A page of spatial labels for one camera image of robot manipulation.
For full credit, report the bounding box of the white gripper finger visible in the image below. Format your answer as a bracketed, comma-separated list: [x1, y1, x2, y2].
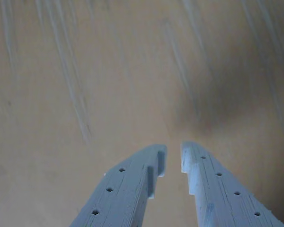
[180, 140, 284, 227]
[68, 143, 168, 227]

